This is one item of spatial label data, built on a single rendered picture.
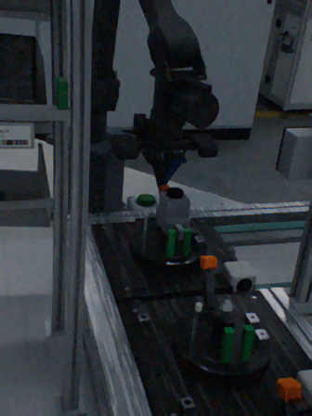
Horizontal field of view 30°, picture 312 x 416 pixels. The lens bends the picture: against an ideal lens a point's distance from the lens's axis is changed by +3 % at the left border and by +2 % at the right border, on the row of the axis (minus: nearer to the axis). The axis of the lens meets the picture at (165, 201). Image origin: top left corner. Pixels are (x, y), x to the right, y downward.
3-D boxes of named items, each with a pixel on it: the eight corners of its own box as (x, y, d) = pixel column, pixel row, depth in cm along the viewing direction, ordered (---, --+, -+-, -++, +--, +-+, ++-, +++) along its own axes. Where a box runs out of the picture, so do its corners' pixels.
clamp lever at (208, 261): (201, 305, 85) (199, 255, 84) (213, 305, 86) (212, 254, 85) (209, 313, 82) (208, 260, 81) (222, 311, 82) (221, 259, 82)
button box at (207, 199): (124, 219, 127) (126, 195, 124) (212, 214, 133) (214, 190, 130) (132, 235, 121) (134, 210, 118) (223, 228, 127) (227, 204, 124)
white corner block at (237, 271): (219, 280, 100) (223, 261, 98) (243, 279, 101) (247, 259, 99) (229, 296, 96) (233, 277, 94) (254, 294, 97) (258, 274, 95)
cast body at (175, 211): (154, 217, 103) (158, 183, 99) (177, 215, 104) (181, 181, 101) (168, 240, 96) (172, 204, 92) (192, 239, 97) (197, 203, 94)
